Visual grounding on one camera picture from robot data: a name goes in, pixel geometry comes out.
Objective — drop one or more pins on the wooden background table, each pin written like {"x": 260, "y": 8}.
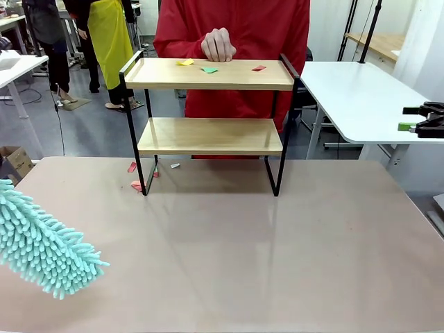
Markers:
{"x": 381, "y": 43}

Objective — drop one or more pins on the pink paper scrap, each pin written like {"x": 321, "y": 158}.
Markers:
{"x": 136, "y": 185}

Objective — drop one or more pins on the person with yellow apron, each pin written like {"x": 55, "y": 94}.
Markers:
{"x": 109, "y": 45}

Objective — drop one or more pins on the cardboard box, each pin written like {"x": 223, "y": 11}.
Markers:
{"x": 17, "y": 163}

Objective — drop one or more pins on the white paper scrap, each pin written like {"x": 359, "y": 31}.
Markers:
{"x": 175, "y": 166}

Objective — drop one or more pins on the person's right forearm red sleeve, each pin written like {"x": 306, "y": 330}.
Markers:
{"x": 177, "y": 46}

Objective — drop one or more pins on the red paper scrap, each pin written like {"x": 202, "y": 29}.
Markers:
{"x": 259, "y": 68}
{"x": 132, "y": 167}
{"x": 156, "y": 173}

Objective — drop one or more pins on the brown floor mat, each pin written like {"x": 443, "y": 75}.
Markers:
{"x": 78, "y": 103}

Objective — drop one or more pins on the aluminium profile base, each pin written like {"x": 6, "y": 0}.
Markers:
{"x": 438, "y": 225}

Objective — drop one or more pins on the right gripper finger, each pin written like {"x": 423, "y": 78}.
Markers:
{"x": 433, "y": 108}
{"x": 430, "y": 130}

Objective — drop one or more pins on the person in red jacket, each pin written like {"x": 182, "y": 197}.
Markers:
{"x": 249, "y": 27}

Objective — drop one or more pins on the teal microfibre duster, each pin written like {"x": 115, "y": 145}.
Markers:
{"x": 41, "y": 249}

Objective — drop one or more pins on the white background desk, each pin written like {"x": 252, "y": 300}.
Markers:
{"x": 10, "y": 22}

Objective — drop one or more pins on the yellow paper scrap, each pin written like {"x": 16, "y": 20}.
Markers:
{"x": 185, "y": 62}

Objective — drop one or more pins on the person in dark clothes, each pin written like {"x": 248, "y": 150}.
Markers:
{"x": 48, "y": 24}

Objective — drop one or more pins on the person's right hand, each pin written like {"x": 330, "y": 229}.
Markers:
{"x": 218, "y": 45}

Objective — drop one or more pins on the white side table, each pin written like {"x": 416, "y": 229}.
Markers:
{"x": 354, "y": 93}

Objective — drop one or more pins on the black office chair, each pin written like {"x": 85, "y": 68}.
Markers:
{"x": 307, "y": 53}

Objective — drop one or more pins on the black stand pole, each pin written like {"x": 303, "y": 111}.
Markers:
{"x": 348, "y": 31}
{"x": 369, "y": 34}

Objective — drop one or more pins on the two-tier wooden black-framed shelf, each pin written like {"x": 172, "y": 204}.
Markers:
{"x": 208, "y": 79}

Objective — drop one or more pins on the green paper scrap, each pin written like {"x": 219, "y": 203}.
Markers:
{"x": 209, "y": 70}

